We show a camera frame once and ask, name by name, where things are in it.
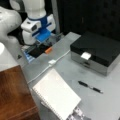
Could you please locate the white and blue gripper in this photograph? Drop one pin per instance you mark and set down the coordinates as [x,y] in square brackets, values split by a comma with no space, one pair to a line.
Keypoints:
[37,29]

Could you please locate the black and silver case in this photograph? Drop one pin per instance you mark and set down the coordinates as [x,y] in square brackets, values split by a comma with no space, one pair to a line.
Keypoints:
[105,52]

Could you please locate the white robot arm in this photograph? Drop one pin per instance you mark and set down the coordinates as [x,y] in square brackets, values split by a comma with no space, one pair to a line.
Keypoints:
[30,15]

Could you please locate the white label tag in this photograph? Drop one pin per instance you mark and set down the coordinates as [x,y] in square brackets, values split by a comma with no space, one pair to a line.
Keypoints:
[86,56]

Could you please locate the black pen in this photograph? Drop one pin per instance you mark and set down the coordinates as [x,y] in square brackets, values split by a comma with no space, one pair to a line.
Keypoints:
[91,87]

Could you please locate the white spiral notebook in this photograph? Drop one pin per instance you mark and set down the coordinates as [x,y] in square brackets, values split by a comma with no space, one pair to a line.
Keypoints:
[57,94]

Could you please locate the white cable adapter block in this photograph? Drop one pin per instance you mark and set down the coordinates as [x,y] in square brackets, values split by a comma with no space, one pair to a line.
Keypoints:
[52,62]

